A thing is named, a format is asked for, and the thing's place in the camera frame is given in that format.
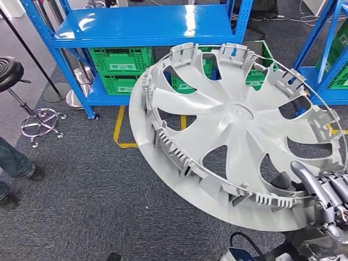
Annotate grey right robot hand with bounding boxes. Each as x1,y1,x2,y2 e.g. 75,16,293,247
270,160,348,261

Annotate grey plastic wheel cover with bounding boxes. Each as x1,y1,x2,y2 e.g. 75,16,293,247
128,42,348,232

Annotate blue metal shelf rack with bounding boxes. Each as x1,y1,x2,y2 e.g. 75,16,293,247
292,0,348,106
20,0,255,121

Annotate yellow floor tape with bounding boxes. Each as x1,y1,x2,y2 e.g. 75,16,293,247
112,105,188,149
326,124,348,136

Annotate green crate with grey liner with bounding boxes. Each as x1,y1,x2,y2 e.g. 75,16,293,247
245,40,279,91

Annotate white cabinet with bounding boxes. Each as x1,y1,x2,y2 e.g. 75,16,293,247
302,0,327,17

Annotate black office chair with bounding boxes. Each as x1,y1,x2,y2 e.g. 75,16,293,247
231,0,279,40

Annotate black stool chrome base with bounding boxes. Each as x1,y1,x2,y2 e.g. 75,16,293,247
0,55,67,148
84,0,106,9

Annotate person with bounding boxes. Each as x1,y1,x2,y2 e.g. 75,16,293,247
0,136,45,212

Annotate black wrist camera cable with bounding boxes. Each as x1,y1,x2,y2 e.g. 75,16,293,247
229,231,303,261

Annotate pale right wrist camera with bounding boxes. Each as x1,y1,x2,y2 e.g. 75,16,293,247
220,246,261,261

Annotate white floor cable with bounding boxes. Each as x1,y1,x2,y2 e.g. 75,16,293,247
231,0,348,28

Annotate chrome stanchion post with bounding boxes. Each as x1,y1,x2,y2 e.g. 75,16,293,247
48,0,95,86
32,0,91,109

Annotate thin black stanchion post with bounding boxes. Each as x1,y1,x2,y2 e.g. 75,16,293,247
0,8,72,103

